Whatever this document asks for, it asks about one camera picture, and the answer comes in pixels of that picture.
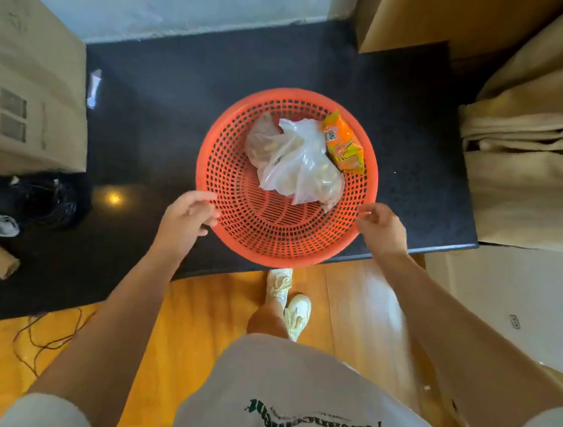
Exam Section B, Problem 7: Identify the person's left forearm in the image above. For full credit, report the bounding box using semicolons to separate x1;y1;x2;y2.
24;228;195;425

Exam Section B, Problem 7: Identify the person's left hand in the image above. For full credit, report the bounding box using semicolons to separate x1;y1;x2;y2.
151;187;223;268

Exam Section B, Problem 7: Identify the thin black wire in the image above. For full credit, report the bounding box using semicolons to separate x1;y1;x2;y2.
0;299;95;383

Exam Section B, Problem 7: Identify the white printed t-shirt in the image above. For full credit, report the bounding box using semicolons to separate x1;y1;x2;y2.
0;310;563;427

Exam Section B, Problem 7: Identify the clear plastic bag of food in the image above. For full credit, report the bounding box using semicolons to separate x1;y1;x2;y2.
240;111;352;215

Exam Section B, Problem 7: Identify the plain brown cardboard box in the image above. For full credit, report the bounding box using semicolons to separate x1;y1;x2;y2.
352;0;563;75

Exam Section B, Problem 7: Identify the beige curtain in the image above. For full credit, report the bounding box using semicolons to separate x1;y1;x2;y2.
446;0;563;257

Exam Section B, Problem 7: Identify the person's left leg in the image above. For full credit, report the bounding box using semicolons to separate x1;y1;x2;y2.
246;295;295;341

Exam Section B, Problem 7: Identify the orange snack packet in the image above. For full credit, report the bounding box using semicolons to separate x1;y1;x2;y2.
317;108;372;176

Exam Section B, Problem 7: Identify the white sneaker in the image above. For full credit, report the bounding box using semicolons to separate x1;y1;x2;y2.
264;266;295;308
281;293;313;344

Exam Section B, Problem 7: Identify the large brown cardboard box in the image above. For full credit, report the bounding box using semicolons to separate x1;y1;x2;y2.
0;0;104;189

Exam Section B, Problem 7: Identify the tangle of black cables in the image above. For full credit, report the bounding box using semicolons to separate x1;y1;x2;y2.
8;175;83;237

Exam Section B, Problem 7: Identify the person's right hand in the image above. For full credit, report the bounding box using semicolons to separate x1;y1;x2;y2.
351;201;413;261

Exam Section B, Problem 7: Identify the red plastic mesh basket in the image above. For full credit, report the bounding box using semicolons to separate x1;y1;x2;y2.
188;80;387;278

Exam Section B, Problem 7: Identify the person's right forearm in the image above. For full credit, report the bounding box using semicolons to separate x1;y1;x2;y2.
363;248;563;427

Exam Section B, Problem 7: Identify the white round cap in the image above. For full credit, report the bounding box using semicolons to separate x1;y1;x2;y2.
0;215;23;239

